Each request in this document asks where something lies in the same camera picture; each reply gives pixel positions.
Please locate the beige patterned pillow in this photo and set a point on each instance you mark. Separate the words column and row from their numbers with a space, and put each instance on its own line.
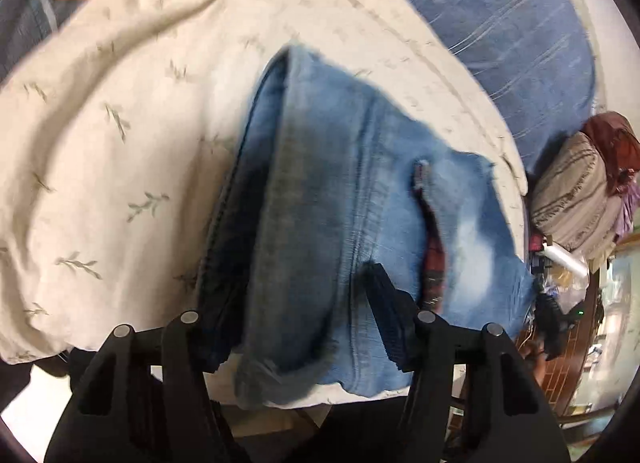
column 570, row 203

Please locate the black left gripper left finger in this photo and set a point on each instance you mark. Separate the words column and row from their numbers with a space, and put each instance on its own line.
column 225, row 269

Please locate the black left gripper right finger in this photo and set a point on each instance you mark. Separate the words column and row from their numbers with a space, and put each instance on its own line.
column 395, row 313

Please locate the blue denim jeans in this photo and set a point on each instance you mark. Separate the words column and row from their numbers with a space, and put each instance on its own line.
column 350, row 177

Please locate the blue plaid bed sheet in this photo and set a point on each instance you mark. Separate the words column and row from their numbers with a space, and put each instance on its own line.
column 533, row 58

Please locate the brown wooden headboard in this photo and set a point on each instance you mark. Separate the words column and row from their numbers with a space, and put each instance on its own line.
column 564, row 338

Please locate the cream leaf-print blanket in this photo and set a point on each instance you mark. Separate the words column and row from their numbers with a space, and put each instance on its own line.
column 119, row 134

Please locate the white cylindrical bottle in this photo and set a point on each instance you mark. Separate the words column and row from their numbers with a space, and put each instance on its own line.
column 560, row 256

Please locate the maroon cloth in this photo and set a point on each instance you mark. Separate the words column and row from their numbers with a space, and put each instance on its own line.
column 611, row 134

